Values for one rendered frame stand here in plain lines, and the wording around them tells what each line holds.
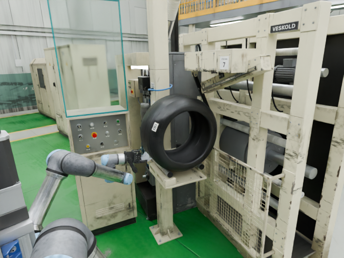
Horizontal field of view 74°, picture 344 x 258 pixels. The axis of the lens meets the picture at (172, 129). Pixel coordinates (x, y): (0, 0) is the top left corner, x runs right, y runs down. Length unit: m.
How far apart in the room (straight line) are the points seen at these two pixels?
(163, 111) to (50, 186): 0.80
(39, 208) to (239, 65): 1.37
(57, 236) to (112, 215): 2.03
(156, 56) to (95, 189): 1.39
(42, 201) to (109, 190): 1.16
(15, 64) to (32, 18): 1.84
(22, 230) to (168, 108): 1.07
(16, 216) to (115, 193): 1.68
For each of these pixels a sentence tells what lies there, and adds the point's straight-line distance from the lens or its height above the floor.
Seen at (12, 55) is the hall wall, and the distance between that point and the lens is 10.45.
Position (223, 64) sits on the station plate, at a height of 1.69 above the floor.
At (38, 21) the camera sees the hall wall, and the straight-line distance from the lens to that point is 10.79.
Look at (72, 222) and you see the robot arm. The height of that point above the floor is 1.35.
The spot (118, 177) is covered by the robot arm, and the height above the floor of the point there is 1.03.
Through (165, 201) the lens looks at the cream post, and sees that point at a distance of 2.32.
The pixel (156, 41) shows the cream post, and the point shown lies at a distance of 1.91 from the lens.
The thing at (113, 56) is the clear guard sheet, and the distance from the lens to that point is 2.17.
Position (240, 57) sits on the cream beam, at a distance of 1.53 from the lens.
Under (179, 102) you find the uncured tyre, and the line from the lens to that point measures 1.59.
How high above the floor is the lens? 1.72
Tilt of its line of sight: 17 degrees down
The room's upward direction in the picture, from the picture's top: 1 degrees counter-clockwise
